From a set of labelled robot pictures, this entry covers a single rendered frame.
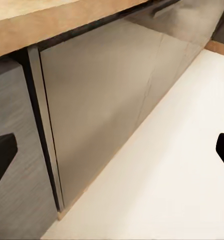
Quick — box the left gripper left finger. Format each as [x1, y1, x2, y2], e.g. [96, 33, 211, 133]
[0, 133, 18, 180]

